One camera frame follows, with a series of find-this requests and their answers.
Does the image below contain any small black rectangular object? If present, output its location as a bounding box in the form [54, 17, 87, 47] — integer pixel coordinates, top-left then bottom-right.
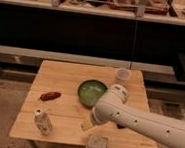
[116, 125, 125, 129]

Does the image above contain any green ceramic bowl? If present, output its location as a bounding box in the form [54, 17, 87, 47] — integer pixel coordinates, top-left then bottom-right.
[77, 79, 107, 108]

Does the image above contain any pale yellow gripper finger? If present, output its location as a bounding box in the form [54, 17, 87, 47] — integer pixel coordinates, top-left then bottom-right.
[81, 116, 93, 131]

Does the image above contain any small white bottle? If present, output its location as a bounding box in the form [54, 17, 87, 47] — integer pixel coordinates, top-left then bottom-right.
[34, 109, 52, 136]

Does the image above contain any light wooden table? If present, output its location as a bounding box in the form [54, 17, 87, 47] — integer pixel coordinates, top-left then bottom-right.
[8, 56, 167, 148]

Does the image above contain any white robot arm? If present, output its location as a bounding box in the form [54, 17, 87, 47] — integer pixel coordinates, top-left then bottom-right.
[81, 84, 185, 148]

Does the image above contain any white ceramic cup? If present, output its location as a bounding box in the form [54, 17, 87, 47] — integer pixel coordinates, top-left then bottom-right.
[114, 68, 130, 86]

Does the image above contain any white sponge block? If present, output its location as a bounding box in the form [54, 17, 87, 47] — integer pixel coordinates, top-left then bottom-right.
[86, 135, 108, 148]

